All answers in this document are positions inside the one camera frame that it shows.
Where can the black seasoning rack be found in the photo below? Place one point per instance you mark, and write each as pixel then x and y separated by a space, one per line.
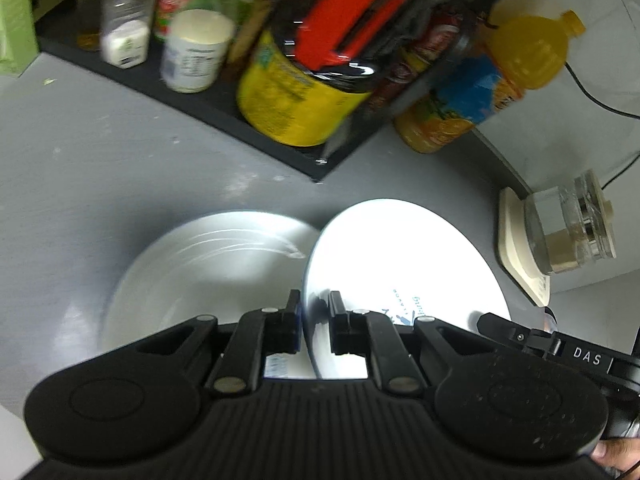
pixel 200 110

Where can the white plastic jar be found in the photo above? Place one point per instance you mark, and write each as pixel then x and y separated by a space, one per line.
pixel 197 52

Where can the small white plate blue print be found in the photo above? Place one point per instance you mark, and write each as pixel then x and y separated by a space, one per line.
pixel 400 250

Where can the person's right hand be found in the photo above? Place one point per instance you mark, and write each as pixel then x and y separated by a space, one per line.
pixel 620 452

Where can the orange juice bottle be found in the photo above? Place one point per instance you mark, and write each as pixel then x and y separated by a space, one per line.
pixel 500 75

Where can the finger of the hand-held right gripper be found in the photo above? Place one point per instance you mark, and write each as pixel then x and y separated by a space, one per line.
pixel 510 332

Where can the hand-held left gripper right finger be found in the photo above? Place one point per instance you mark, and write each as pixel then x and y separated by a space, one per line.
pixel 337 330

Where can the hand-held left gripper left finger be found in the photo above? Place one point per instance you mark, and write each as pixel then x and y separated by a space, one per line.
pixel 298 327

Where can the glass kettle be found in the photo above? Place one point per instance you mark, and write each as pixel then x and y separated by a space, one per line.
pixel 570 225

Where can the small red label jar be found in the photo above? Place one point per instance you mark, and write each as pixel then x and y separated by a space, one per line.
pixel 172 2

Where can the white-top oil dispenser bottle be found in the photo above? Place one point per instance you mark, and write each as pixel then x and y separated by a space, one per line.
pixel 90 20

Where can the oil bottle with yellow label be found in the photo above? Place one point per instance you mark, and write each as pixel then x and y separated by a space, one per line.
pixel 300 95

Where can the large white plate brown motif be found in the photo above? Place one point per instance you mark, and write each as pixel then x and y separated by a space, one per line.
pixel 127 305

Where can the cream kettle base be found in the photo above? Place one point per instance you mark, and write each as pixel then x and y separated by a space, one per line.
pixel 512 250

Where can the clear spice jar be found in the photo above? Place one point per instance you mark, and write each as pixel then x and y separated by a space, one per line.
pixel 127 25

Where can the green tissue box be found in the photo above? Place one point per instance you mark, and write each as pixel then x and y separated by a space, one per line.
pixel 15 20

